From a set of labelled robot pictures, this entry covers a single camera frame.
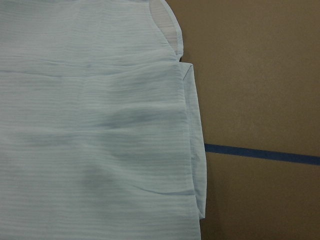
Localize light blue button-up shirt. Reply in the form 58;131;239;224
0;0;207;240

